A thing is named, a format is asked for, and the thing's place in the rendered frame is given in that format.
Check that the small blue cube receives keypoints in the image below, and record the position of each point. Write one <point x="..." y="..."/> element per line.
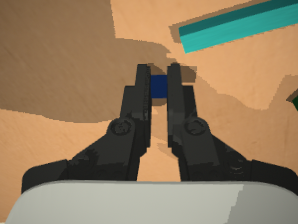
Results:
<point x="158" y="86"/>

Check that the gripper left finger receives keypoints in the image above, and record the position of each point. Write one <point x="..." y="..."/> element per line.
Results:
<point x="109" y="157"/>

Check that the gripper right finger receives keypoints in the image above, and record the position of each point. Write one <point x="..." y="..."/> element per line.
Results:
<point x="207" y="158"/>

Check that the green rod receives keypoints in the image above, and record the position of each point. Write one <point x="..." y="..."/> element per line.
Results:
<point x="295" y="102"/>

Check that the turquoise rod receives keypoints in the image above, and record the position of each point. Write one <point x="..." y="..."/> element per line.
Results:
<point x="239" y="23"/>

